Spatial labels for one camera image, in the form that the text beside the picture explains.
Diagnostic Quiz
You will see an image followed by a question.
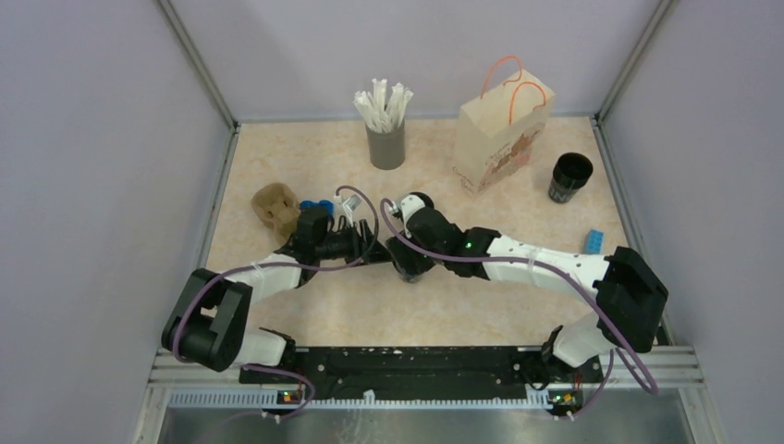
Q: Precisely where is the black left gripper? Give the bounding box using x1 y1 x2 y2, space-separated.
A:
315 219 396 267

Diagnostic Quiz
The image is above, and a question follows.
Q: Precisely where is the translucent brown plastic cup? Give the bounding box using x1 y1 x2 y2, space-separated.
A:
395 261 426 283

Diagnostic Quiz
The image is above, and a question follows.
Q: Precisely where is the teddy bear paper bag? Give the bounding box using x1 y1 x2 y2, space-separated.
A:
451 55 556 197

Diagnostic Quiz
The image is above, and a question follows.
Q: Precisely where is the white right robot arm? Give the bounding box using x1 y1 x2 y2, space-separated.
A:
383 206 668 381

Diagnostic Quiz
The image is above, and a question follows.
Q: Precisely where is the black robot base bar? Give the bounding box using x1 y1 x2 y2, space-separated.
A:
237 346 607 402

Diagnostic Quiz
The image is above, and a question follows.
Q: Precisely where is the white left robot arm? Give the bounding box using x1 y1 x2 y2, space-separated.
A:
161 207 391 383

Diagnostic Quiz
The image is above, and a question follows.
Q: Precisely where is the blue toy car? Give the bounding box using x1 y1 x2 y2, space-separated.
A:
300 200 335 216

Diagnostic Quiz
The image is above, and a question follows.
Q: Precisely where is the brown pulp cup carrier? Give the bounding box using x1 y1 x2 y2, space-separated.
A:
251 182 301 244

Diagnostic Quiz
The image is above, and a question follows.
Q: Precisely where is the white wrapped straws bundle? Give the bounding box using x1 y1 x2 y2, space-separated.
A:
353 79 413 134

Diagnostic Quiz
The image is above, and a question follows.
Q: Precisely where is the black paper cup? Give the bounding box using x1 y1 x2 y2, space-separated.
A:
547 153 594 204

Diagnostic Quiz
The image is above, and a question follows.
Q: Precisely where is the blue toy brick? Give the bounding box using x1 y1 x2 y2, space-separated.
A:
582 228 605 254

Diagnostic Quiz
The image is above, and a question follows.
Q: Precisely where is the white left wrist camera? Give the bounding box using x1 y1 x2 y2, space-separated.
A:
334 193 362 226

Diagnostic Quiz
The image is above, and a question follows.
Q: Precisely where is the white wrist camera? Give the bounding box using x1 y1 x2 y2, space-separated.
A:
334 193 362 226
389 193 424 222

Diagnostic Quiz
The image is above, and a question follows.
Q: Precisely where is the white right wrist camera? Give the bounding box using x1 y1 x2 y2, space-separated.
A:
389 193 424 222

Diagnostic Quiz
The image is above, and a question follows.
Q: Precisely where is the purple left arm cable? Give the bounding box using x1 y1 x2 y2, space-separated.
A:
171 185 381 424

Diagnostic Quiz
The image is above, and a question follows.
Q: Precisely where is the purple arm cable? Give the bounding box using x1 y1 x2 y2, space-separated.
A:
379 197 661 421
171 185 381 424

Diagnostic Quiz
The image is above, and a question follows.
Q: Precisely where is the aluminium frame rail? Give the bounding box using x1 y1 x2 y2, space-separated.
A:
131 0 241 444

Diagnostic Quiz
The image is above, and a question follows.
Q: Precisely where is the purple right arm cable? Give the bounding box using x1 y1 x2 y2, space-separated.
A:
379 197 661 421

